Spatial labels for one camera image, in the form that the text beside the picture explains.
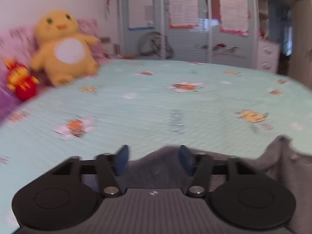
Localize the dark grey sweater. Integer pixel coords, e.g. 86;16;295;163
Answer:
82;135;312;234

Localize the teal quilted bee bedspread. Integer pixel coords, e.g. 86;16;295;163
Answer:
1;60;311;233

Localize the yellow plush toy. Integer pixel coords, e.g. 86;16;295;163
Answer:
30;11;99;87

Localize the red plush toy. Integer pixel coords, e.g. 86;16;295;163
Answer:
5;59;40;102

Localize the white drawer cabinet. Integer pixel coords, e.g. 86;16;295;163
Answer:
256;40;280;74

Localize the grey sliding door wardrobe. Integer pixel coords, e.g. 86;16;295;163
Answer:
118;0;258;68

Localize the pink framed poster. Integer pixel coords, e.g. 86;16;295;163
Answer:
219;0;249;36

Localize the blue framed poster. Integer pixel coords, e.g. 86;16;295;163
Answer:
128;0;155;30

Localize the orange framed poster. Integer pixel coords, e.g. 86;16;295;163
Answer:
168;0;199;29

